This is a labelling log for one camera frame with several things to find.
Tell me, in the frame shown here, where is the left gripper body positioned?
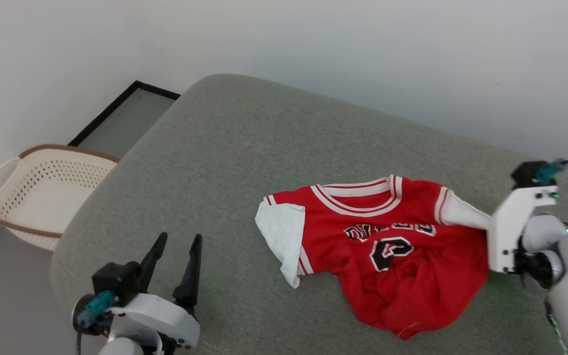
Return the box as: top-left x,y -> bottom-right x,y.
72,294 -> 118,338

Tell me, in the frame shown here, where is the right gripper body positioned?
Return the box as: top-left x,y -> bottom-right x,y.
517,214 -> 568,292

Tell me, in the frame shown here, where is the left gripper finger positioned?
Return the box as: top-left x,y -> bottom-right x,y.
173,234 -> 204,317
139,232 -> 168,294

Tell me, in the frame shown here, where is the red white basketball jersey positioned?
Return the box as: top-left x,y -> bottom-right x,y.
254,174 -> 493,341

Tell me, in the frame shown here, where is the cream plastic laundry basket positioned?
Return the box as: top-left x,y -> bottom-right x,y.
0,143 -> 121,252

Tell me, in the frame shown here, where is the grey fabric sofa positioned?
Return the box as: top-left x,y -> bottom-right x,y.
50,74 -> 568,355

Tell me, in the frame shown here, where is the black baseboard strip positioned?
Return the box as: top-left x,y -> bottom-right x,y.
0,80 -> 181,250

